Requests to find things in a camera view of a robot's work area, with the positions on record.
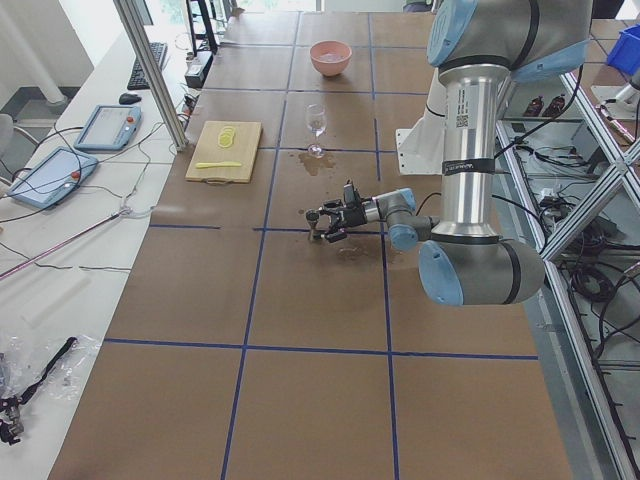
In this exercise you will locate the yellow plastic knife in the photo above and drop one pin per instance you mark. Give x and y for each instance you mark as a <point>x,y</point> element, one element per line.
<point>221,164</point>

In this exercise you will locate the black power box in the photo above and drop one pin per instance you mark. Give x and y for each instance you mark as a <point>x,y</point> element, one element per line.
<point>198,66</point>

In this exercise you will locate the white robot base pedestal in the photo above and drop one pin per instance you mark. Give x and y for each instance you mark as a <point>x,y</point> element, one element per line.
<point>420,149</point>

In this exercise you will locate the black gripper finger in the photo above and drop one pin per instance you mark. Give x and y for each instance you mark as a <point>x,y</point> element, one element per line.
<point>329,208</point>
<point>333,235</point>

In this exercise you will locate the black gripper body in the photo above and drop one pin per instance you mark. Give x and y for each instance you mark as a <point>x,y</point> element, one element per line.
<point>355,216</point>

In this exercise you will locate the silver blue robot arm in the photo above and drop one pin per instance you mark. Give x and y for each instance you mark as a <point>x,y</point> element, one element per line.
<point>475,46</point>

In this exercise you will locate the clear wine glass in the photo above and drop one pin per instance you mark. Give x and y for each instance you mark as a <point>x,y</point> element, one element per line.
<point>316,122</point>

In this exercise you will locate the blue teach pendant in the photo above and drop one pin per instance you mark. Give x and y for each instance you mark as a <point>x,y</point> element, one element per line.
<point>109,128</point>
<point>54,178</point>

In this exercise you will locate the far blue teach pendant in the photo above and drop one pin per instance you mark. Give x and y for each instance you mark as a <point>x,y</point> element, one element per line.
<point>109,128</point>

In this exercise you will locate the black computer mouse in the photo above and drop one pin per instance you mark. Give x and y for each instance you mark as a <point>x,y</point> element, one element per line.
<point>129,99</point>

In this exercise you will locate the blue plastic bin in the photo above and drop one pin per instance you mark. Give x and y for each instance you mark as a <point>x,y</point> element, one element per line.
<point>625,54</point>

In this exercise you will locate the aluminium frame post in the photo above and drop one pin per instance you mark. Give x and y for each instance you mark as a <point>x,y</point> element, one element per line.
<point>135,29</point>

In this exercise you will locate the steel double jigger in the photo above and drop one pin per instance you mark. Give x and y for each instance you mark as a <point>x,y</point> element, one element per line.
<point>312,217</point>

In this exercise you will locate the near blue teach pendant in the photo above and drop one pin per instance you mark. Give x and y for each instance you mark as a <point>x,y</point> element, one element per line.
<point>54,178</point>

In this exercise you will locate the plastic bag with black parts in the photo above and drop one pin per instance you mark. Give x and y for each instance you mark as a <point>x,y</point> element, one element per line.
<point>33,370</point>

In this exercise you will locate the pink bowl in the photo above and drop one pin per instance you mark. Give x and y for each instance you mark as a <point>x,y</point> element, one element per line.
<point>330,69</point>

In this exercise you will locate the bamboo cutting board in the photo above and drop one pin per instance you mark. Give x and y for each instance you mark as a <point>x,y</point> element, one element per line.
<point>244,150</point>

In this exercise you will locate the clear ice cube pile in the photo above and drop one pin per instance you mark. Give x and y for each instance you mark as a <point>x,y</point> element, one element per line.
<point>330,57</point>

